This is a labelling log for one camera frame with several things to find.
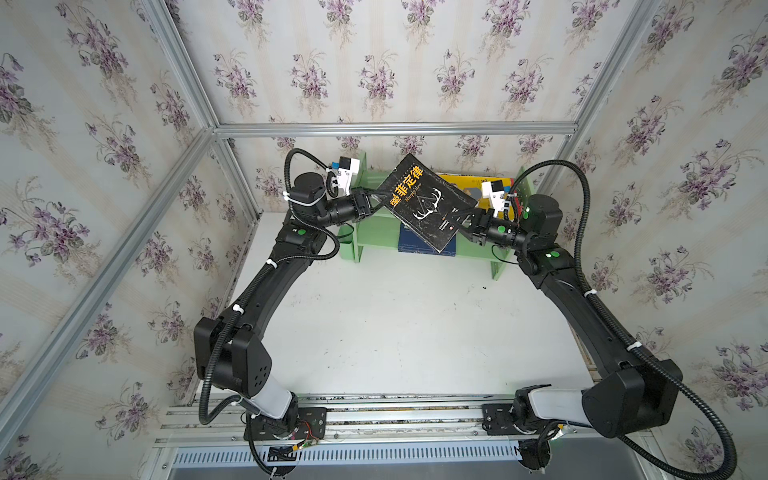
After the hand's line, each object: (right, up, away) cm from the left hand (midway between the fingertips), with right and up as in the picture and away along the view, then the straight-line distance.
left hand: (393, 198), depth 67 cm
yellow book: (+22, +8, +21) cm, 31 cm away
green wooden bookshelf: (-5, -9, +28) cm, 30 cm away
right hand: (+15, -5, 0) cm, 16 cm away
